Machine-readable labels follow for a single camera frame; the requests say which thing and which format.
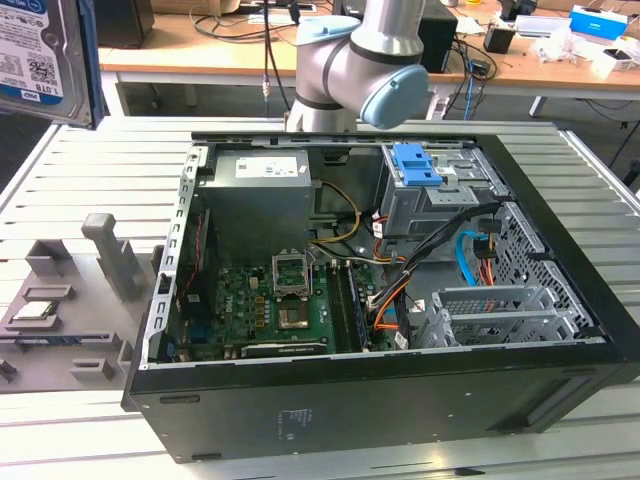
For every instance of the hard disk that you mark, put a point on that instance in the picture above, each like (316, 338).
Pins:
(30, 60)

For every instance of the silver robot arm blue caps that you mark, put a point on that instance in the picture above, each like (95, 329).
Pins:
(385, 30)

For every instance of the metal disk bay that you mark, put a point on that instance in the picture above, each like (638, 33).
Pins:
(495, 312)

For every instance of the black RAM slot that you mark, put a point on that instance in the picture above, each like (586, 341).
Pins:
(341, 310)

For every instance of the grey power supply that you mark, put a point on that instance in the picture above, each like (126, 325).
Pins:
(255, 205)

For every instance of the CPU socket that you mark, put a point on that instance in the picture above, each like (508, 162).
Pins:
(294, 316)

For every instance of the metal drive cage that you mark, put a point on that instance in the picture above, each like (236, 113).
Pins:
(410, 210)

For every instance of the green motherboard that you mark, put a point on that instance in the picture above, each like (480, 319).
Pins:
(245, 300)

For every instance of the black graphics card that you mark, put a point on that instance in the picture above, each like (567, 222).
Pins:
(282, 349)

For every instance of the blue plastic latch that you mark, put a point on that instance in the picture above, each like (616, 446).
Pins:
(411, 167)

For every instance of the black PC case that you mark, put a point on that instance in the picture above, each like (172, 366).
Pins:
(350, 410)

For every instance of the wooden desk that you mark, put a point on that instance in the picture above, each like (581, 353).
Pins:
(210, 62)

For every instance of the black speaker box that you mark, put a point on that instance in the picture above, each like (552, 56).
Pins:
(440, 35)

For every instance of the grey parts rack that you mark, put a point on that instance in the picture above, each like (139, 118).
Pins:
(90, 305)

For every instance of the small black box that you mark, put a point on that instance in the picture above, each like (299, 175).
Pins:
(499, 40)

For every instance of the dark monitor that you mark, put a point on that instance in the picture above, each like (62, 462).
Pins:
(125, 22)

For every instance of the silver CPU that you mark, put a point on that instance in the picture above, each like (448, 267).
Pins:
(32, 311)

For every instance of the white box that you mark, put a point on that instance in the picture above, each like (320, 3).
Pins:
(612, 62)

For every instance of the blue cardboard box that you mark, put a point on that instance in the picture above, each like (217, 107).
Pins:
(597, 20)

